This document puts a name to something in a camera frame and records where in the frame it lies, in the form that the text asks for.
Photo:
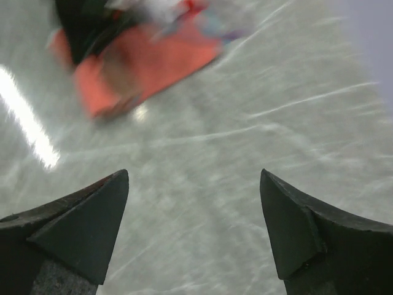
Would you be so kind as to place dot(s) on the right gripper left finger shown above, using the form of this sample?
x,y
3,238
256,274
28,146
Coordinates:
x,y
64,246

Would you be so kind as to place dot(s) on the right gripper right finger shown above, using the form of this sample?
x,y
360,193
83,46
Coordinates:
x,y
321,249

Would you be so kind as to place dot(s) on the brown orange bear towel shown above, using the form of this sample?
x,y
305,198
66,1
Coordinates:
x,y
132,69

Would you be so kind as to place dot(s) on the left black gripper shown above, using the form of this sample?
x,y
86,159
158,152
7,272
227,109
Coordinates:
x,y
90,26

